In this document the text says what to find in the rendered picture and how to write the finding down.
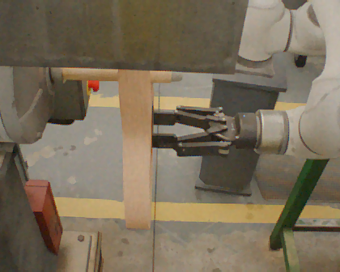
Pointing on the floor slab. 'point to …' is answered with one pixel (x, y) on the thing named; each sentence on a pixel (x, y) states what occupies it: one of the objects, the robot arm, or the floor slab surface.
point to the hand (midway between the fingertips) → (153, 129)
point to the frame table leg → (298, 197)
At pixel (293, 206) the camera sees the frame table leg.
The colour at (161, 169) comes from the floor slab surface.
